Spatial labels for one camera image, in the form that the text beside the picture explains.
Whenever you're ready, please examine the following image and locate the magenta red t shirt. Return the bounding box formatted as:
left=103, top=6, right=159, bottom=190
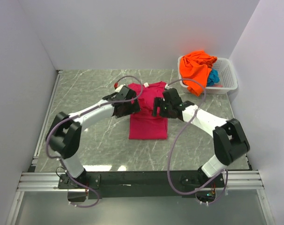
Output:
left=129, top=82, right=168, bottom=140

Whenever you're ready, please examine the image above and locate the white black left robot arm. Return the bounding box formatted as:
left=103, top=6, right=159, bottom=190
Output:
left=45, top=85, right=140, bottom=188

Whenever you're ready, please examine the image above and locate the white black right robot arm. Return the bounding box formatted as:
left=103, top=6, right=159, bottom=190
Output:
left=152, top=88, right=250, bottom=187

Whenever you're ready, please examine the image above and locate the orange t shirt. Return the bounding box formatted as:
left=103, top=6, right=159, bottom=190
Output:
left=179, top=50, right=217, bottom=96

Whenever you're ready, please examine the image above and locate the dusty pink t shirt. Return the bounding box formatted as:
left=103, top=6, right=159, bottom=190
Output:
left=212, top=84, right=223, bottom=88

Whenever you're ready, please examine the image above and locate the teal blue t shirt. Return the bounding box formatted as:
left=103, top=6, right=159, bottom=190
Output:
left=207, top=69, right=220, bottom=86

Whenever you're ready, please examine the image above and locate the white plastic laundry basket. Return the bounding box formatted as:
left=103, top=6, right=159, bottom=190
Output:
left=178, top=56, right=238, bottom=94

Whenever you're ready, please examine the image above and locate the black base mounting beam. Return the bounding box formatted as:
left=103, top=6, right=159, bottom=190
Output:
left=58, top=170, right=225, bottom=198

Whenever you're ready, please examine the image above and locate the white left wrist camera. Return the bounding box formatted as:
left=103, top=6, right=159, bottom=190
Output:
left=114, top=82, right=125, bottom=92

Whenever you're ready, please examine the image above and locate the aluminium extrusion rail frame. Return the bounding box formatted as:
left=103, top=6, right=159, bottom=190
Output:
left=5, top=69, right=274, bottom=225

